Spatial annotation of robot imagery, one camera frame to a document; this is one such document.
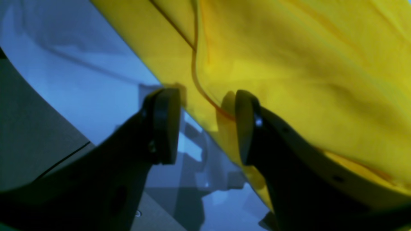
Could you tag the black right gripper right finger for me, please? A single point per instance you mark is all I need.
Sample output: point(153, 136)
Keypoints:
point(308, 191)

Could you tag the orange yellow T-shirt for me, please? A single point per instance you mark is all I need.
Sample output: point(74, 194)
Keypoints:
point(338, 71)

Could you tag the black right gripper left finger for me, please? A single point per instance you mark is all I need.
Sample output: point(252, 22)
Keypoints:
point(101, 191)

